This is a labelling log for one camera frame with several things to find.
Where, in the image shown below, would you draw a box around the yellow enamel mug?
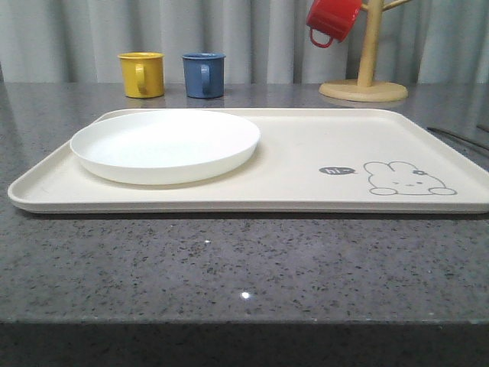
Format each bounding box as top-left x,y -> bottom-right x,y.
118,52 -> 165,99

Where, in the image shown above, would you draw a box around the silver metal fork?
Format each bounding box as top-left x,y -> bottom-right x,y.
426,127 -> 488,155

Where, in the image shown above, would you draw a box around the beige rabbit serving tray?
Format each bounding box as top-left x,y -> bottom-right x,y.
8,109 -> 488,213

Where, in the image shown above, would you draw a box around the blue enamel mug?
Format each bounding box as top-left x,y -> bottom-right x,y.
182,53 -> 225,99

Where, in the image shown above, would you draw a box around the red enamel mug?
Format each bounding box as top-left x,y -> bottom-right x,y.
306,0 -> 362,48

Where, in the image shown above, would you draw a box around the white round plate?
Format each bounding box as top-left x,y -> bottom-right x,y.
70,109 -> 261,185

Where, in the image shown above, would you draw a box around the wooden mug tree stand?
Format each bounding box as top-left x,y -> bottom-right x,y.
319,0 -> 410,102

